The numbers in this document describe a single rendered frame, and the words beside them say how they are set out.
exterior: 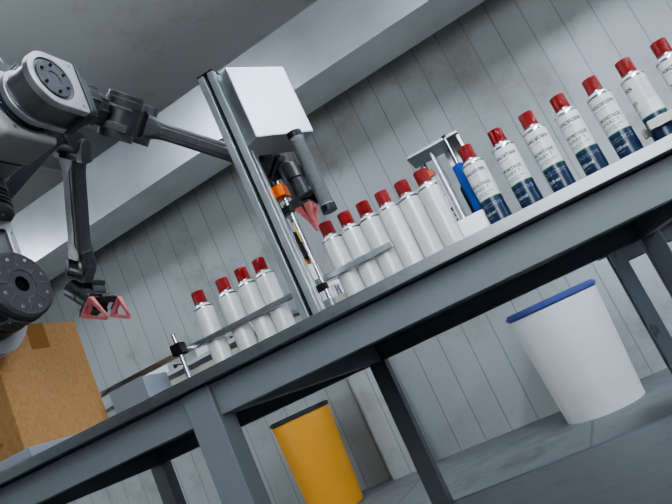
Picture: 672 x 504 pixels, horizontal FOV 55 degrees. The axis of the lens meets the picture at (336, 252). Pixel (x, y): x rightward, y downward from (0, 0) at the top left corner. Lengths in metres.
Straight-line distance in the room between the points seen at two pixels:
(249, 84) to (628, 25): 3.77
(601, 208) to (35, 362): 1.18
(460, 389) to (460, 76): 2.30
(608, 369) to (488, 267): 2.99
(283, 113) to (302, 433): 3.37
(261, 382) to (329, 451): 3.57
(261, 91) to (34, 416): 0.87
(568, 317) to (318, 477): 2.01
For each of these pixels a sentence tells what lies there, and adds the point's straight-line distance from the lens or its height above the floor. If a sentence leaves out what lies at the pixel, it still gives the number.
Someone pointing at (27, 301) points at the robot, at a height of 1.09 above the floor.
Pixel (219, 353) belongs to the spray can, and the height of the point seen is 0.91.
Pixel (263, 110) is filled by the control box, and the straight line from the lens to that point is 1.54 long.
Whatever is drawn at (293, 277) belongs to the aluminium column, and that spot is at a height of 0.97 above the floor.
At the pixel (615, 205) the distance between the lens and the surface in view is 1.07.
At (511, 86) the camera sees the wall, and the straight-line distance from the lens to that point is 4.95.
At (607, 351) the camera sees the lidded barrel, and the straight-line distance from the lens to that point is 4.03.
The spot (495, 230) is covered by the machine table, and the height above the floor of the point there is 0.82.
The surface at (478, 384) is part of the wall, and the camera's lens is 4.86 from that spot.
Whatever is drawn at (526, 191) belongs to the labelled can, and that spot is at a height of 0.92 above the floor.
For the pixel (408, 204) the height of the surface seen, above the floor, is 1.02.
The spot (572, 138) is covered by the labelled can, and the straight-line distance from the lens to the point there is 1.50.
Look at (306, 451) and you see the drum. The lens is 4.69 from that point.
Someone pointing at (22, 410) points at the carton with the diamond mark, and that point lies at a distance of 1.51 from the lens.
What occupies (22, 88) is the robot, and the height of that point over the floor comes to 1.43.
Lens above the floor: 0.69
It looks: 12 degrees up
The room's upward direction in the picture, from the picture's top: 25 degrees counter-clockwise
